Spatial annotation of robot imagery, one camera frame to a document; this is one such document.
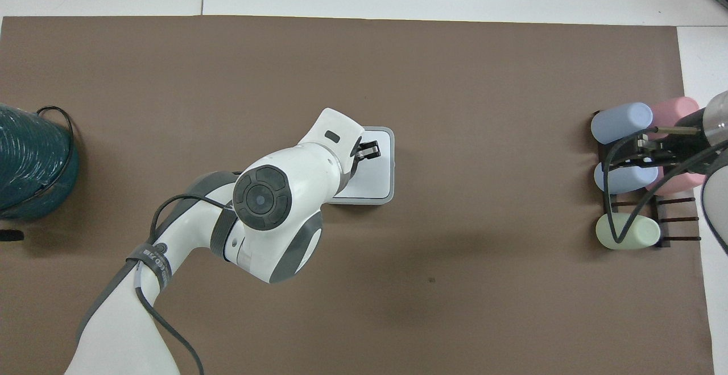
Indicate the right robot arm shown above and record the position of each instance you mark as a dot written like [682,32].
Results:
[718,116]

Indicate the blue cylindrical cup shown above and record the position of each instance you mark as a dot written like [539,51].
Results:
[621,122]
[625,180]

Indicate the pink cylindrical cup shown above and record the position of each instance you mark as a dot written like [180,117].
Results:
[682,181]
[674,110]

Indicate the light green cylindrical cup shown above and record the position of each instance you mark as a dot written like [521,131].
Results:
[637,231]

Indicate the white square plate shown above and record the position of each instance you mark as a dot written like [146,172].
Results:
[372,178]

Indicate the dark brown cup rack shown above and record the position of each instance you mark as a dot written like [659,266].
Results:
[662,233]

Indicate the teal ribbed basket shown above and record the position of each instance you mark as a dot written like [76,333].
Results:
[28,161]

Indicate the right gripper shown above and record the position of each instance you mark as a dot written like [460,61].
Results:
[691,131]

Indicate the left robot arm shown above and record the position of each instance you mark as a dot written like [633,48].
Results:
[273,193]

